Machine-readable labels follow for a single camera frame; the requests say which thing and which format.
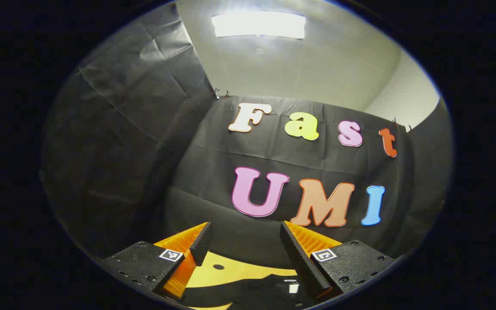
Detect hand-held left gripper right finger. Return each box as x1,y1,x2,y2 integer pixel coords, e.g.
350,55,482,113
279,221,399,302

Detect black t-shirt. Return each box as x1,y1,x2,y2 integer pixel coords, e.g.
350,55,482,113
181,276,317,309

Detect rectangular ceiling light panel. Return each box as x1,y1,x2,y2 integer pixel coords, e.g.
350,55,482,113
211,12,307,40

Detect black backdrop cloth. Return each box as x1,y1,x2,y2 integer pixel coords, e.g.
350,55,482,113
39,2,454,270

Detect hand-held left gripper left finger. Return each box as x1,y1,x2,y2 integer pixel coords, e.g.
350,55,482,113
97,222,213,302

